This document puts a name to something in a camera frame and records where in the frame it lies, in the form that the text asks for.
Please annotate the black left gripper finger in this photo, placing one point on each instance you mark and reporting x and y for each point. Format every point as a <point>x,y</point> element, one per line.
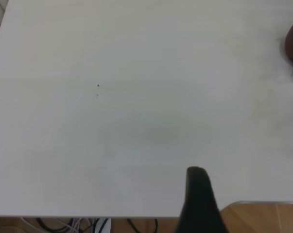
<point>199,206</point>

